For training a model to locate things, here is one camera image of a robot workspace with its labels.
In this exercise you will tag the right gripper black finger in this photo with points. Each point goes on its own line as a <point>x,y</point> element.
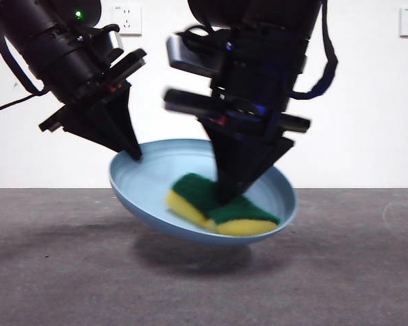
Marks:
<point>231,163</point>
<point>272,159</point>

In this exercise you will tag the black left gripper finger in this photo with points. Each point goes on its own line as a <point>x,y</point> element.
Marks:
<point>112,119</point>

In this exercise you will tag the yellow sponge with green scourer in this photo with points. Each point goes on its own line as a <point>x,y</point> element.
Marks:
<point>245,229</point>

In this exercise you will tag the light blue round plate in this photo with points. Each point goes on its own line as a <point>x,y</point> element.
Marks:
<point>149,183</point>

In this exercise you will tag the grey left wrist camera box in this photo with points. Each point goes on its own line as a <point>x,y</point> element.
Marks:
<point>114,40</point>

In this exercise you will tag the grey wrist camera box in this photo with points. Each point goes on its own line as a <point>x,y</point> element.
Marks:
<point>114,40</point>
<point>190,57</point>

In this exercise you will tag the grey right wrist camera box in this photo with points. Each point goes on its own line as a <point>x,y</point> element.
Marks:
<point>190,57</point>

